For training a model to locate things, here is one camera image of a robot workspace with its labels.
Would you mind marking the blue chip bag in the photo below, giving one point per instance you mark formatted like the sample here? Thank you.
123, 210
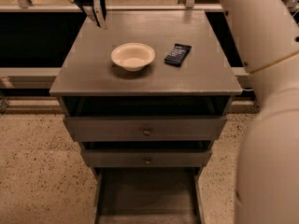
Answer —
95, 10

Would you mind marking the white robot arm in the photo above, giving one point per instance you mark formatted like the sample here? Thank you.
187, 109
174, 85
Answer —
267, 174

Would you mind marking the grey drawer cabinet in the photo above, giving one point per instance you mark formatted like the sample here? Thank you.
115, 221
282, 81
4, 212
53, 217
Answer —
90, 85

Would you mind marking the top grey drawer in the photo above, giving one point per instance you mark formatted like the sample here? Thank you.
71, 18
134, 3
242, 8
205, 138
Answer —
97, 129

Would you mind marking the grey drawer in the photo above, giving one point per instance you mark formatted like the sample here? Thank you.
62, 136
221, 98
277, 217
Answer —
148, 196
97, 129
144, 158

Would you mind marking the middle grey drawer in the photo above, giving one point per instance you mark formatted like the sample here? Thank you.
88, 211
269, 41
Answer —
144, 158

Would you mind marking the bottom grey drawer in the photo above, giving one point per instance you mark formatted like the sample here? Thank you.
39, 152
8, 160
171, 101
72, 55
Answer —
148, 196

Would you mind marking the white bowl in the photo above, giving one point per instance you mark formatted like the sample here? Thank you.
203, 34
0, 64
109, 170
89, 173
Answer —
133, 56

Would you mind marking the dark blue snack bar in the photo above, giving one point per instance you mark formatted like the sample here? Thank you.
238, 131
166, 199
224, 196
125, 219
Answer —
177, 55

